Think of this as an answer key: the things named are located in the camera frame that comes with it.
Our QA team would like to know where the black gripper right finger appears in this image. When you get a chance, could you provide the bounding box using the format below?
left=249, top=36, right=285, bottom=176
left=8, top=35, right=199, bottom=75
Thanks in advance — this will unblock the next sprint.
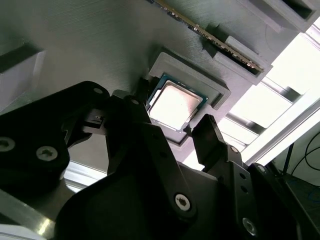
left=191, top=113, right=311, bottom=240

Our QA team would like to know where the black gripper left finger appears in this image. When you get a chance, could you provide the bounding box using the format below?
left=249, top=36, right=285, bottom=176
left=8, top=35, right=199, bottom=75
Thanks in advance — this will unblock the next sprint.
left=0, top=77, right=198, bottom=240

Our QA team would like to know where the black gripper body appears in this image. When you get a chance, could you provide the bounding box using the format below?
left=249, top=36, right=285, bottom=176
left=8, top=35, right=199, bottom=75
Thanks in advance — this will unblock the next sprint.
left=53, top=129, right=238, bottom=240

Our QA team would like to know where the CPU silver top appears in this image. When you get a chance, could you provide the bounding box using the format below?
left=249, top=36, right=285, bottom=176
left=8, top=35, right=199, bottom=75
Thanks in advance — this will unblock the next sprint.
left=145, top=72, right=210, bottom=133

